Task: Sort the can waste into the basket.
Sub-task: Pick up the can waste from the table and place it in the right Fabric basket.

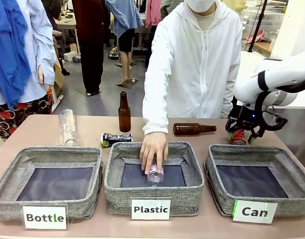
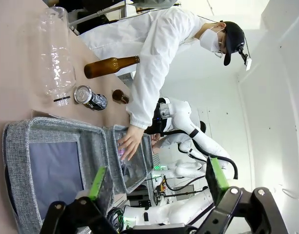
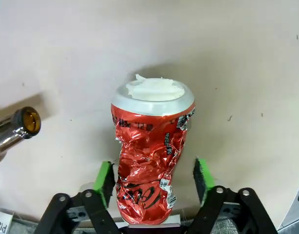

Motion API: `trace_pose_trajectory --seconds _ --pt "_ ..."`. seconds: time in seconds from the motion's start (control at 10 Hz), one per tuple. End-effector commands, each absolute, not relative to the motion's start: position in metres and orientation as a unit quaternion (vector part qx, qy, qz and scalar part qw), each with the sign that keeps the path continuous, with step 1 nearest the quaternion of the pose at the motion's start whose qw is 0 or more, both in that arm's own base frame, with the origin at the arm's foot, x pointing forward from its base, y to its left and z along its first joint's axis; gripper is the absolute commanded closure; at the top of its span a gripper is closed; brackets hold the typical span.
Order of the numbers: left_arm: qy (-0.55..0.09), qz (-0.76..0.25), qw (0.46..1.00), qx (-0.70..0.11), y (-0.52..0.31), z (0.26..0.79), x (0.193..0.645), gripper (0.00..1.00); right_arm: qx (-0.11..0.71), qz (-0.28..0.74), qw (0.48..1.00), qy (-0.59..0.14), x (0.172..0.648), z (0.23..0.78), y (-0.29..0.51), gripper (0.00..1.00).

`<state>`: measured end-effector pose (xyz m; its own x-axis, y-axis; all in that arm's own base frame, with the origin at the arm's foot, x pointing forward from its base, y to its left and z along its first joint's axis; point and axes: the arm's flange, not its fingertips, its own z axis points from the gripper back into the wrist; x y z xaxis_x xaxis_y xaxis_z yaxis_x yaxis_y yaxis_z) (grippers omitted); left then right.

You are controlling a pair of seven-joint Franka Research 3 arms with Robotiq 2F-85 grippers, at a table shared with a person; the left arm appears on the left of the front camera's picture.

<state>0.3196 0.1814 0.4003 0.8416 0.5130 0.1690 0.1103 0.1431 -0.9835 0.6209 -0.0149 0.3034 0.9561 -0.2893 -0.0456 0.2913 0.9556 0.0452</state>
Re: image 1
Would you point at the red crushed can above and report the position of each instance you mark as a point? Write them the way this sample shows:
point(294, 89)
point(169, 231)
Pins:
point(238, 138)

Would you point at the mannequin in dark red top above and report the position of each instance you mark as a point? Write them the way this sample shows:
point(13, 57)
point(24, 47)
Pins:
point(91, 37)

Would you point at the black tripod pole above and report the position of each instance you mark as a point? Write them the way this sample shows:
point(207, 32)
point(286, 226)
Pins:
point(258, 25)

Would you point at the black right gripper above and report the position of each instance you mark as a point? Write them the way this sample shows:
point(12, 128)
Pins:
point(243, 117)

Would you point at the person's right hand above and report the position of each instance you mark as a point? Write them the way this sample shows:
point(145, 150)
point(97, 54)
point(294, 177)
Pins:
point(153, 147)

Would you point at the white Can label sign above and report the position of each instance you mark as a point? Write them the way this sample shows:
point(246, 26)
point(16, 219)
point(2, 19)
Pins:
point(254, 212)

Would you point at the white Plastic label sign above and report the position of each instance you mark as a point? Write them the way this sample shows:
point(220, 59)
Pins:
point(151, 209)

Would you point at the small plastic bottle purple label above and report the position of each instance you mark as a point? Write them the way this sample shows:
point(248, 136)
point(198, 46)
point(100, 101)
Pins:
point(156, 178)

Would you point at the person in white hoodie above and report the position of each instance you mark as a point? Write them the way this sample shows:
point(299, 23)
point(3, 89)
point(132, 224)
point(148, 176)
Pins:
point(197, 62)

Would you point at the blue scarf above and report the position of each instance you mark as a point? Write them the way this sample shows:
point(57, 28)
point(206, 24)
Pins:
point(8, 49)

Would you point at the white face mask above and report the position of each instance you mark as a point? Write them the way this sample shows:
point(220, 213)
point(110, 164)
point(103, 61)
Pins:
point(199, 5)

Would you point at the pink hanging garment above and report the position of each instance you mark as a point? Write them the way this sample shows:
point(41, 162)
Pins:
point(153, 12)

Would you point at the pink cloth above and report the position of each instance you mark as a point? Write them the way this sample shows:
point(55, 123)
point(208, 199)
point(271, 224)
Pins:
point(255, 37)

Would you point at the large clear plastic bottle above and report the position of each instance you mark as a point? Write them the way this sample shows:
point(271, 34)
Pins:
point(67, 127)

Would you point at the white Bottle label sign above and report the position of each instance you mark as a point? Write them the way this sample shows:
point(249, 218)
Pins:
point(45, 217)

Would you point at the person's left forearm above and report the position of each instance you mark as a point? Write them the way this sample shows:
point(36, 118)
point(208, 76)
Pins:
point(229, 99)

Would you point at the wooden workbench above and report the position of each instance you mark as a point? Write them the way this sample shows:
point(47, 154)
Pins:
point(67, 23)

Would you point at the brown cardboard box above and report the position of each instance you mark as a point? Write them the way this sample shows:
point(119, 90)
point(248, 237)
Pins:
point(58, 79)

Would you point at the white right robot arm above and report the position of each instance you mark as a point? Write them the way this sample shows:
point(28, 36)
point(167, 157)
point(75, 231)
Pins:
point(279, 72)

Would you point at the clear plastic storage boxes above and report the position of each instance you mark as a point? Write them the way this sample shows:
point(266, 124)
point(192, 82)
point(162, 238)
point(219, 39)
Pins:
point(264, 15)

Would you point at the black crushed can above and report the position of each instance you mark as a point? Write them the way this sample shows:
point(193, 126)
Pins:
point(117, 138)

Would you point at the grey fabric basket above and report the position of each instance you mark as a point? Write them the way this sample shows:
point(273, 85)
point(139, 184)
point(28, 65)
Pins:
point(152, 196)
point(289, 159)
point(8, 174)

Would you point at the red floral skirt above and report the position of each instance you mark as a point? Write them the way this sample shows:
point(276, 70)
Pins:
point(15, 112)

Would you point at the person's right forearm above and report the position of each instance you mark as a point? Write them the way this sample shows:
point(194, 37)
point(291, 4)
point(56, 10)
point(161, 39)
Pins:
point(156, 107)

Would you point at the brown glass bottle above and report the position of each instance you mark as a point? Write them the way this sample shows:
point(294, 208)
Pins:
point(124, 117)
point(187, 129)

